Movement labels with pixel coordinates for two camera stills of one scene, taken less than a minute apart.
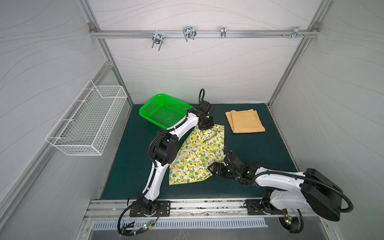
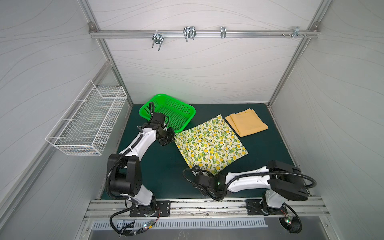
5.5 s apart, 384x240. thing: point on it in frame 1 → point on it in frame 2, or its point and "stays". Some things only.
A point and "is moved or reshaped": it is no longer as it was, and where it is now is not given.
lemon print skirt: x=200 y=148 is moved or reshaped
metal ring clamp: x=223 y=32 stays
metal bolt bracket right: x=296 y=33 stays
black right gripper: x=216 y=167 → x=199 y=180
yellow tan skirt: x=245 y=121 stays
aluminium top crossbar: x=204 y=34 stays
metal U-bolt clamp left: x=157 y=38 stays
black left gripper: x=211 y=124 → x=171 y=137
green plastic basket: x=164 y=111 stays
